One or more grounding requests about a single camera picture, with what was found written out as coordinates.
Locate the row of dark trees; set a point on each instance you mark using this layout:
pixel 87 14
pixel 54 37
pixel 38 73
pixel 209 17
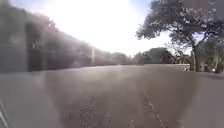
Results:
pixel 50 50

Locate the grey asphalt road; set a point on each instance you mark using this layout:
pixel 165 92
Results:
pixel 116 96

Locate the large spreading tree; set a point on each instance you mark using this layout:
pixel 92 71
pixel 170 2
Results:
pixel 186 23

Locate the green bushes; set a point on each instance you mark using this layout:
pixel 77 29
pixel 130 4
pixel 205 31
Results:
pixel 213 55

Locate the distant round trees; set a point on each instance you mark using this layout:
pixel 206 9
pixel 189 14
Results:
pixel 156 55

